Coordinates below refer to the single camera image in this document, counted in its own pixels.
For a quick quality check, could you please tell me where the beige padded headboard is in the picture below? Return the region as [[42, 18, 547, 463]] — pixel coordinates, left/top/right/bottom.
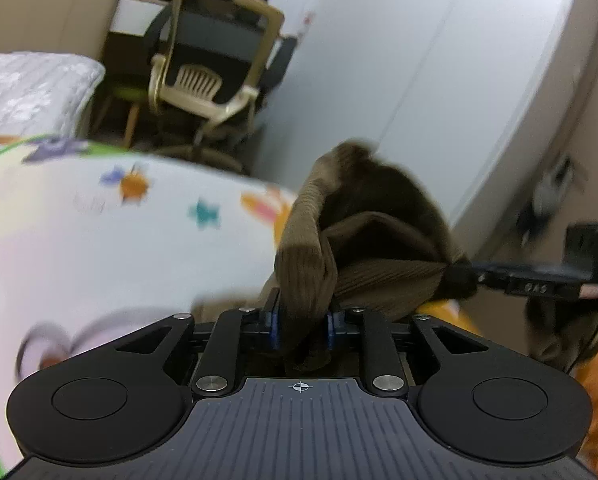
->
[[0, 0, 124, 63]]

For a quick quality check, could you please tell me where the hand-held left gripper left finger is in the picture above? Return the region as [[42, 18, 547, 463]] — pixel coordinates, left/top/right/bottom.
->
[[115, 292, 283, 397]]

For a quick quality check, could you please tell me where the white wardrobe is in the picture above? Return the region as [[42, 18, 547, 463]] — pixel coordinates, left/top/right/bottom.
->
[[256, 0, 582, 233]]

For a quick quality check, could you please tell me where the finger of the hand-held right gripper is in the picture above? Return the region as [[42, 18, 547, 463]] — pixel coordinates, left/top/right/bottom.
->
[[444, 259, 486, 302]]

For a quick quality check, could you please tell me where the white desk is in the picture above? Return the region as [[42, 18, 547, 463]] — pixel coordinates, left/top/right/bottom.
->
[[110, 0, 174, 37]]

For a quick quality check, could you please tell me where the cartoon printed blanket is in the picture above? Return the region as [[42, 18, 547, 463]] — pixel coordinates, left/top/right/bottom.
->
[[0, 132, 598, 480]]

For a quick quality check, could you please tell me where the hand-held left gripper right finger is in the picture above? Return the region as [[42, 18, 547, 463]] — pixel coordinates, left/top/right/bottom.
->
[[326, 306, 486, 397]]

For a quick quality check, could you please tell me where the brown corduroy garment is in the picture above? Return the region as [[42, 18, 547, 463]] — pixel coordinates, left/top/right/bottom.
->
[[261, 139, 598, 382]]

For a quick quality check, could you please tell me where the beige mesh office chair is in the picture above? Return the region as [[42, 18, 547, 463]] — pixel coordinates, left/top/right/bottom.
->
[[141, 0, 300, 171]]

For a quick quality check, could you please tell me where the dark blurred object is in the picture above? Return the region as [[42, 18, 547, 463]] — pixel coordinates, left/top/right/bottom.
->
[[516, 156, 588, 247]]

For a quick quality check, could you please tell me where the green stool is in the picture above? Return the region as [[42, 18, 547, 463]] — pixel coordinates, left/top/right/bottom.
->
[[93, 84, 147, 147]]

